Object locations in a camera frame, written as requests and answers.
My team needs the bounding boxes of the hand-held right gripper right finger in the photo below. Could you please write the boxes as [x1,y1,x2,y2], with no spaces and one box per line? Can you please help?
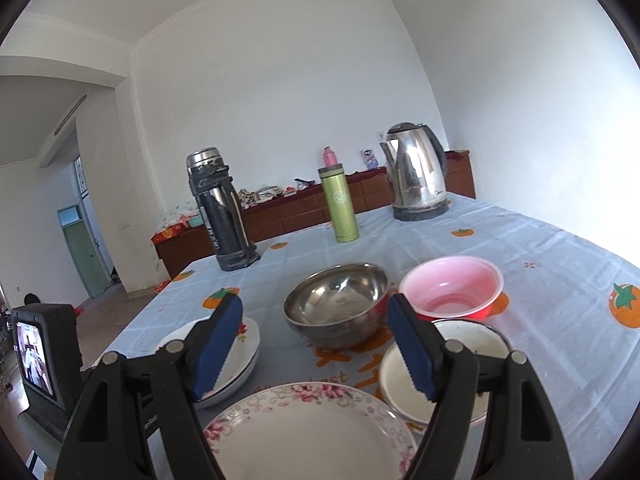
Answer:
[386,292,583,480]

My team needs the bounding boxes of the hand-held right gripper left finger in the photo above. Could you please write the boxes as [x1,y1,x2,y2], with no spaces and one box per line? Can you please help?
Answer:
[55,292,244,480]

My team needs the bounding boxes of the small floral white plate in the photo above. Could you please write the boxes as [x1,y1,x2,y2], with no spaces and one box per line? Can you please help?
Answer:
[192,352,261,409]
[156,312,262,393]

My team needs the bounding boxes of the white enamel bowl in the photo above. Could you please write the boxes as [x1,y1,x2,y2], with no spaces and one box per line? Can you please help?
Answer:
[378,317,513,431]

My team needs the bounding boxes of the red plastic bowl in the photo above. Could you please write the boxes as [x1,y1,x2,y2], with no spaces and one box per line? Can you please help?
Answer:
[399,255,504,322]

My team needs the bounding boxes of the stainless steel bowl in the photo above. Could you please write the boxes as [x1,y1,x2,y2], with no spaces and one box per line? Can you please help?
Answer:
[283,262,392,350]

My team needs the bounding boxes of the large floral rimmed plate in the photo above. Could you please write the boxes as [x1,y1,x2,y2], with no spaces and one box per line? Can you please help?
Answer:
[202,382,418,480]

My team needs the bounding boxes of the green door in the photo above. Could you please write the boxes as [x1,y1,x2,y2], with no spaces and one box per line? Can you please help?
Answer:
[57,205,113,300]

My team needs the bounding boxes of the orange printed box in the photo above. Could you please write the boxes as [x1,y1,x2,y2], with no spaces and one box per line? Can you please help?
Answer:
[152,224,189,242]

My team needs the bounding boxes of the black steel thermos flask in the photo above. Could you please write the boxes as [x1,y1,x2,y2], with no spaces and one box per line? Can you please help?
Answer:
[186,147,262,272]

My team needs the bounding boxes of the brown wooden sideboard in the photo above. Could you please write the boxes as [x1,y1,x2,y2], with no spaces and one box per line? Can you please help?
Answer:
[152,150,476,281]

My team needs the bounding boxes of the pile of household clutter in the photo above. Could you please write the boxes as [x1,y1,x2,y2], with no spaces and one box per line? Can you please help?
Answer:
[237,184,302,209]

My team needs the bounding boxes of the light blue printed tablecloth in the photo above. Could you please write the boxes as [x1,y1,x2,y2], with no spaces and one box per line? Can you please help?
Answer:
[102,192,640,480]

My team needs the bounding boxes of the green thermos bottle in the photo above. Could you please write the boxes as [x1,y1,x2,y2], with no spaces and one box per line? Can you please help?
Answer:
[318,164,360,244]

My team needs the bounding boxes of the stainless steel electric kettle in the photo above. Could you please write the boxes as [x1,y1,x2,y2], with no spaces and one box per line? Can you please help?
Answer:
[379,122,450,222]

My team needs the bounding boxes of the fluorescent tube lamp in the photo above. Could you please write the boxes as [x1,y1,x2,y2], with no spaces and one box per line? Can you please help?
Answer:
[54,94,87,136]

